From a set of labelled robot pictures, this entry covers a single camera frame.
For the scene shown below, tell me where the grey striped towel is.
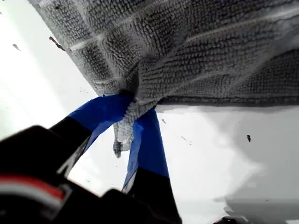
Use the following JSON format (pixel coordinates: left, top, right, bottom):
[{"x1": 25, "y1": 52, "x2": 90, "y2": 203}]
[{"x1": 28, "y1": 0, "x2": 299, "y2": 159}]

